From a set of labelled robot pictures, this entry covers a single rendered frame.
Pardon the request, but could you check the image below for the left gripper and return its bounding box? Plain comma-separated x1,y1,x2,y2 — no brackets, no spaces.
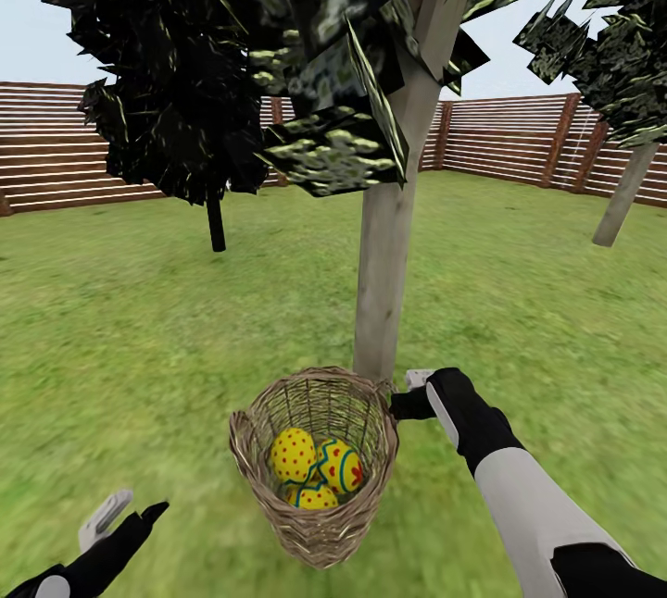
83,501,170,598

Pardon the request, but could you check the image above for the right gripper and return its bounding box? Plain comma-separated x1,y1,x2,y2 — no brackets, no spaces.
387,387,435,420

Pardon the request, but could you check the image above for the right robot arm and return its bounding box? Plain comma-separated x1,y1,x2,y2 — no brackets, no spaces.
387,368,667,598

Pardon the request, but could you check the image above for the easter egg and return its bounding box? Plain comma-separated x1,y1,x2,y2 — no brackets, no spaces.
284,480,340,510
271,427,319,489
313,436,363,497

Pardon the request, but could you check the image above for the wicker basket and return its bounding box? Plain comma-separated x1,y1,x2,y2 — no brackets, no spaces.
229,366,400,571

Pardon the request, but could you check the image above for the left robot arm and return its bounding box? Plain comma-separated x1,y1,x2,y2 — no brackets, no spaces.
5,488,170,598

